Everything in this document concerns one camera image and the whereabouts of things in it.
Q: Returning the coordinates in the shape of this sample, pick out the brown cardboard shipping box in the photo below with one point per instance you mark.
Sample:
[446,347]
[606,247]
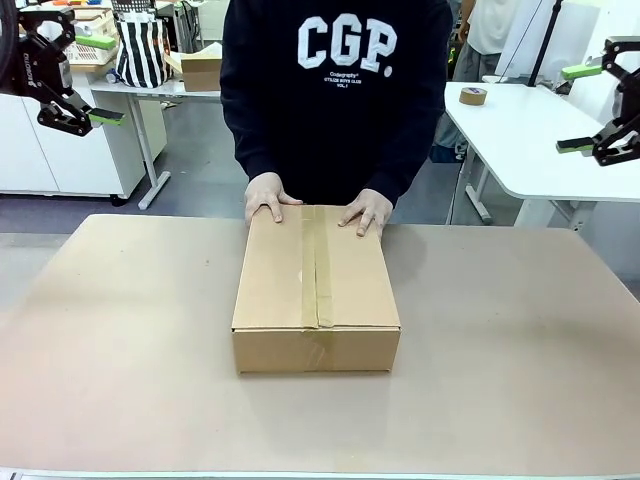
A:
[280,280]

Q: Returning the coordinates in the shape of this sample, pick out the black white striped bag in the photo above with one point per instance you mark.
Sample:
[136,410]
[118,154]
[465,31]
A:
[141,50]

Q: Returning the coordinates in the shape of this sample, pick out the person's right forearm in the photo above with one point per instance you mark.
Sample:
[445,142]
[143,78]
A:
[245,140]

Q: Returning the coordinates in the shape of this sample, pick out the person's left forearm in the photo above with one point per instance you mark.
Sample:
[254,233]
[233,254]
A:
[410,150]

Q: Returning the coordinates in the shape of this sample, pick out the person's right hand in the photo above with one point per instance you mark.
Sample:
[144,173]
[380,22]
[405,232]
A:
[265,192]

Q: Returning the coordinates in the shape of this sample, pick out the person torso black sweatshirt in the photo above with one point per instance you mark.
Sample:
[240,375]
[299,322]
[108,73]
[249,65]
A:
[335,110]

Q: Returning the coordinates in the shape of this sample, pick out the white cabinet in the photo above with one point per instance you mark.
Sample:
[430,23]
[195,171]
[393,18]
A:
[60,160]

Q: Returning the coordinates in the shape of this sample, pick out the white board panel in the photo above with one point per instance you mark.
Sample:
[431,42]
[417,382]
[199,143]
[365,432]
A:
[575,30]

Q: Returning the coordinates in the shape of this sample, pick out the black stand pole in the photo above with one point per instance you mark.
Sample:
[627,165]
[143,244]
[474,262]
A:
[545,40]

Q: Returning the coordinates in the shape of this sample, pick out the background person white shirt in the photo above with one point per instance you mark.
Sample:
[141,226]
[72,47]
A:
[482,45]

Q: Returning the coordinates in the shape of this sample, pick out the white desk with legs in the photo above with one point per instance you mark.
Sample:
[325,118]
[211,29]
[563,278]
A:
[150,90]

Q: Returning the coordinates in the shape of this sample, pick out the brown packing tape roll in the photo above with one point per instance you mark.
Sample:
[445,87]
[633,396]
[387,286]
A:
[473,96]

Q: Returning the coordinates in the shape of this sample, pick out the white rounded table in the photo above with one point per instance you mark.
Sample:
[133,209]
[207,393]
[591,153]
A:
[525,145]

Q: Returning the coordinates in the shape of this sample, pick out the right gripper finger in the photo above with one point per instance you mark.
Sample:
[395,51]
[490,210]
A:
[615,145]
[620,60]

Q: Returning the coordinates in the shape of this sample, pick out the person's left hand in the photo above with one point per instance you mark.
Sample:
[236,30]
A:
[370,210]

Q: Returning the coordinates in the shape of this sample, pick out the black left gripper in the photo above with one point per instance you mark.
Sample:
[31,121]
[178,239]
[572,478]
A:
[42,70]

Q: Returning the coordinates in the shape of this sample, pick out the beige plastic basket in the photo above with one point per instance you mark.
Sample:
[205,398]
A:
[92,55]

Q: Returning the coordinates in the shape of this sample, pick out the small cardboard box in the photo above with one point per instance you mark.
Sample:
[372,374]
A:
[201,72]

